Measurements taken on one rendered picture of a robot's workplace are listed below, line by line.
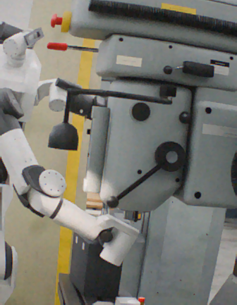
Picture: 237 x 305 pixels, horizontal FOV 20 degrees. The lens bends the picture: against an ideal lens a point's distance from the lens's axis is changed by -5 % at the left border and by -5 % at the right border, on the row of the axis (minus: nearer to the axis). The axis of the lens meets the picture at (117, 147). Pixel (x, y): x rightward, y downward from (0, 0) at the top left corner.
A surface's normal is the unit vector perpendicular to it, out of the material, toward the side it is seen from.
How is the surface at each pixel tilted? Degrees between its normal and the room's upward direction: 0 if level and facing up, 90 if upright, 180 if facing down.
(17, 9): 90
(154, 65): 90
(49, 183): 55
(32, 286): 90
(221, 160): 90
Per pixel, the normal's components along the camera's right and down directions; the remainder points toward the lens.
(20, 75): 0.26, -0.77
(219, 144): 0.15, 0.07
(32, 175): 0.47, -0.48
